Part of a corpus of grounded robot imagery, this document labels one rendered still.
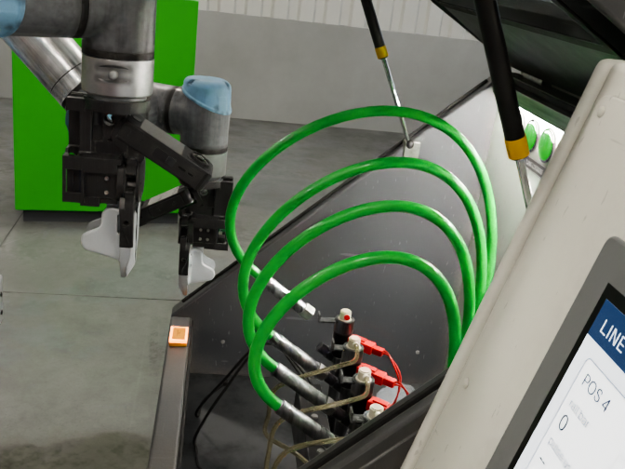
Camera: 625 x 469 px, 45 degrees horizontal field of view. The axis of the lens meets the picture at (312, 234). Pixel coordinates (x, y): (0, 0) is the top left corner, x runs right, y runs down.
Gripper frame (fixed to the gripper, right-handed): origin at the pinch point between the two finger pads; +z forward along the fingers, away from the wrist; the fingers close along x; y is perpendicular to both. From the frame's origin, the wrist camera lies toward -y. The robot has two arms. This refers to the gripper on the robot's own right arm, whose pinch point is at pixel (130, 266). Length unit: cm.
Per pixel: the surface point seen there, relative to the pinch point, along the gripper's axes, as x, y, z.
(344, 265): 12.7, -22.9, -7.3
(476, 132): -43, -54, -11
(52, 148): -331, 79, 79
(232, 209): -11.3, -11.7, -4.1
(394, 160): -3.3, -30.4, -14.8
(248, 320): 4.8, -14.2, 3.8
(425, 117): -11.2, -35.5, -18.8
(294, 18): -667, -77, 21
